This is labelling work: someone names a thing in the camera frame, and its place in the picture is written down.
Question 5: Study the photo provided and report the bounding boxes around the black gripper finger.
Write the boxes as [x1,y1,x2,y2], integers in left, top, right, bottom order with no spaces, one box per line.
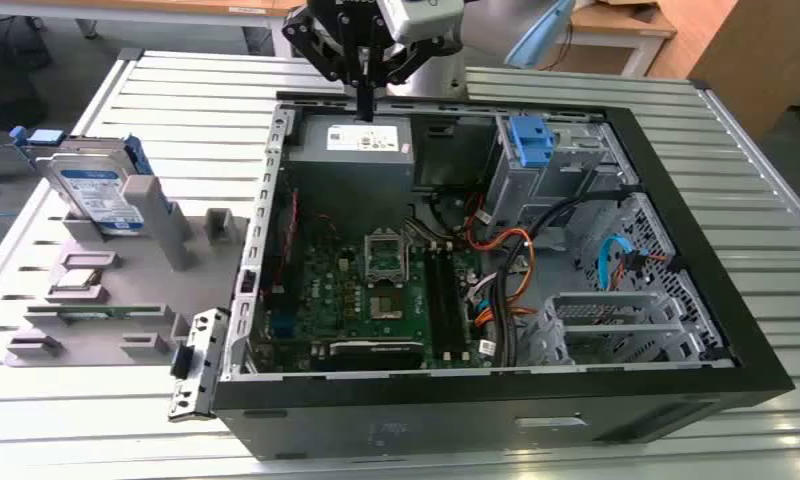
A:
[281,9,368,124]
[366,36,466,124]

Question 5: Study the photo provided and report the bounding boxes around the hard disk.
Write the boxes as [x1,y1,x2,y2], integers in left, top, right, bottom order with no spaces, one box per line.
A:
[9,127,174,237]

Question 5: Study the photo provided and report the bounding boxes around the blue SATA wire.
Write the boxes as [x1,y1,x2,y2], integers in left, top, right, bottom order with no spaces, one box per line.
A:
[598,233,641,291]

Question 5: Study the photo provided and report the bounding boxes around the silver disk bay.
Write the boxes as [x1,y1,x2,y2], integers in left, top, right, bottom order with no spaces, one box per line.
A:
[516,292,732,366]

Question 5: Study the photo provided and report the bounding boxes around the grey power supply unit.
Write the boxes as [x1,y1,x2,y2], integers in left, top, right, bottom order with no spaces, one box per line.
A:
[285,113,416,226]

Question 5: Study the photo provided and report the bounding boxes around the long wood-top desk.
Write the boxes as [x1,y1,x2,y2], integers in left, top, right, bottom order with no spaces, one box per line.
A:
[0,0,307,56]

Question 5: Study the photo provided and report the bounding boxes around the blue plastic drive latch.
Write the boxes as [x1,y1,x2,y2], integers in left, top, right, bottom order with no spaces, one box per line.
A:
[508,115,554,170]

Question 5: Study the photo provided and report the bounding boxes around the metal socket cover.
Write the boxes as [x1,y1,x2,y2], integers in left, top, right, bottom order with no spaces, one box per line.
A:
[362,227,412,286]

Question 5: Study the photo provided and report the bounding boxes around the silver optical drive cage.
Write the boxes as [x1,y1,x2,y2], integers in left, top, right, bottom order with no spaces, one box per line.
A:
[485,114,634,236]

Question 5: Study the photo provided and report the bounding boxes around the green Dell motherboard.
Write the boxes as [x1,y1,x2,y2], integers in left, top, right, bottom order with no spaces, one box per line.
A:
[249,229,488,374]

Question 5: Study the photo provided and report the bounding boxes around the CPU socket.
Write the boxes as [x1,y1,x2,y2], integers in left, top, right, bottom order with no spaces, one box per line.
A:
[365,286,406,322]

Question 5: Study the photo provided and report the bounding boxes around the black RAM slot bank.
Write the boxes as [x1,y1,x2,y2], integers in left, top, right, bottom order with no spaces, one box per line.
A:
[422,242,472,364]

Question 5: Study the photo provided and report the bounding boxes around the blue board connector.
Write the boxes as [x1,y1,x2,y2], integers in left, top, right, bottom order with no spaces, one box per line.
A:
[270,310,295,342]

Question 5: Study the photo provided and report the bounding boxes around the black waste bin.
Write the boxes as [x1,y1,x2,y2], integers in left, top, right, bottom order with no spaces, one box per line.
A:
[0,14,54,132]

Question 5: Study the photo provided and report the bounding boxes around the grey plastic parts rack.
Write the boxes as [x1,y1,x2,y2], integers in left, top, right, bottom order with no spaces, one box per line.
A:
[5,174,251,369]

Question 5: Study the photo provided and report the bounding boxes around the black graphics card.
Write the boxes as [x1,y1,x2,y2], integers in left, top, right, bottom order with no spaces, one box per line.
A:
[311,339,425,371]

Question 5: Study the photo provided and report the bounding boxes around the silver expansion slot retainer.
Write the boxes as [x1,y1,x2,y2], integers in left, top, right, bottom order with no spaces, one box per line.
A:
[165,305,233,422]

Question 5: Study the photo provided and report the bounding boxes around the silver CPU chip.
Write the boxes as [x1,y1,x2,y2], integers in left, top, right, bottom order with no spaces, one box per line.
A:
[49,268,102,295]

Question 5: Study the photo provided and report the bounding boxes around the wooden cabinet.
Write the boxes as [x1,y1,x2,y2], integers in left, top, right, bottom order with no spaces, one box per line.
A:
[689,0,800,141]

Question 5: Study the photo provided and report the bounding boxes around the green RAM stick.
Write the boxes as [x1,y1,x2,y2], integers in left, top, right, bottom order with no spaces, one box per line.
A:
[26,302,165,322]

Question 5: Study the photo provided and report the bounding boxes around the black open PC case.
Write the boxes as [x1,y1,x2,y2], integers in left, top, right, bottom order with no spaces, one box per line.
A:
[165,89,795,461]

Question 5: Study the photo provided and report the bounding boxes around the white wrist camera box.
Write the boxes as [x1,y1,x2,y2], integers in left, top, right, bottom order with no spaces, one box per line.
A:
[378,0,469,47]

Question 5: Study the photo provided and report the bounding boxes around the yellow and black wires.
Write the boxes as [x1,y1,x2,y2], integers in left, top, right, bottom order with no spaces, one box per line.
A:
[402,214,458,244]

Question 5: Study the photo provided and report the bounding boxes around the orange wire bundle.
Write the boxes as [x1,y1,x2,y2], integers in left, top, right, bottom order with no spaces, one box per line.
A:
[462,199,541,331]

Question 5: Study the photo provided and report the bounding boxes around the wooden desk with white frame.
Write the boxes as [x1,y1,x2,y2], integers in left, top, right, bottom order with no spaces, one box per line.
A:
[552,0,678,76]

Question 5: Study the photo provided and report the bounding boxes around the black cable bundle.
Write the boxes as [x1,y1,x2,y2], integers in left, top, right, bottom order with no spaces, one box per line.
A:
[490,183,645,367]

